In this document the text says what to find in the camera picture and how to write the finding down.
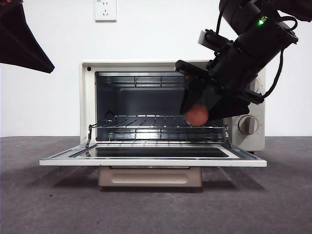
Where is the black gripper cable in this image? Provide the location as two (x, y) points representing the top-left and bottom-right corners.
(262, 9), (298, 98)

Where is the small beige oven knob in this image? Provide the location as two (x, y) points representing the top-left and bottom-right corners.
(237, 116), (258, 135)

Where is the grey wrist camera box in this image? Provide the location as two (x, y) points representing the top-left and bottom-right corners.
(197, 29), (235, 54)

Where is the brown egg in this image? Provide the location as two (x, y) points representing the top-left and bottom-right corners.
(184, 104), (210, 127)

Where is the metal wire oven rack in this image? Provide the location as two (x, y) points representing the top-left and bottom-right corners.
(89, 114), (229, 129)

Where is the large beige oven knob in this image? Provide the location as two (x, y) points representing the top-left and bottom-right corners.
(251, 77), (262, 95)

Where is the white wall socket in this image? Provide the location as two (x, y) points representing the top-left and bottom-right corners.
(95, 0), (117, 23)

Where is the glass oven door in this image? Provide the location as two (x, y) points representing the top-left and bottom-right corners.
(39, 142), (268, 188)

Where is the thin black camera cable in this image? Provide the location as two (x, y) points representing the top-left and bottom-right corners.
(204, 4), (224, 43)

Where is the cream Toshiba toaster oven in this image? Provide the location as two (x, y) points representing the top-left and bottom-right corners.
(79, 59), (266, 154)

